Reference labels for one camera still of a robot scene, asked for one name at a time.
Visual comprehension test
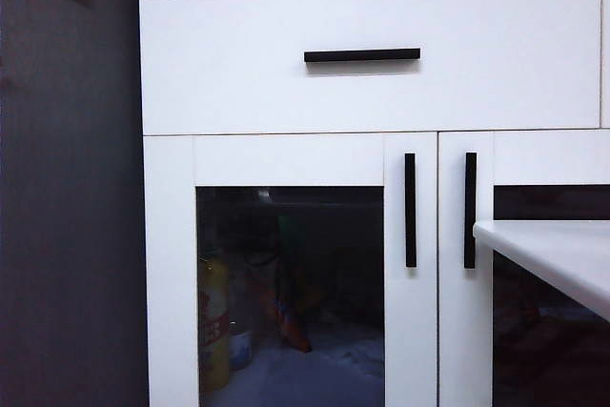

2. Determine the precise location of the black vertical door handle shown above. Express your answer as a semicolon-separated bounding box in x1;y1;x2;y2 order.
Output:
463;152;478;270
404;153;417;269

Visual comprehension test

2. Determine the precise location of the white glass cabinet door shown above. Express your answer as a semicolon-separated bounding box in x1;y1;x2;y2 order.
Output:
142;132;439;407
437;130;610;407

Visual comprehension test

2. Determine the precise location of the wide white drawer front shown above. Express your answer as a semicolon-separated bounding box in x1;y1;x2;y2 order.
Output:
138;0;602;136

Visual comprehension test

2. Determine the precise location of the orange snack packet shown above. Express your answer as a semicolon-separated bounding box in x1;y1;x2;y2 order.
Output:
259;277;314;354

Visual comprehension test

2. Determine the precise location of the yellow detergent bottle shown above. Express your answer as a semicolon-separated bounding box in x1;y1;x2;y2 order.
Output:
198;254;232;392

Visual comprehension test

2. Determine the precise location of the clear pump bottle blue label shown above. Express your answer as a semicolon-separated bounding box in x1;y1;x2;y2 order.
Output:
228;311;254;371

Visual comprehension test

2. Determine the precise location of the white table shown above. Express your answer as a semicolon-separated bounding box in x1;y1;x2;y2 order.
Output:
472;219;610;323

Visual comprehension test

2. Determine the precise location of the black horizontal drawer handle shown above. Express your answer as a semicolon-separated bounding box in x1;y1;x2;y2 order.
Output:
303;47;422;64

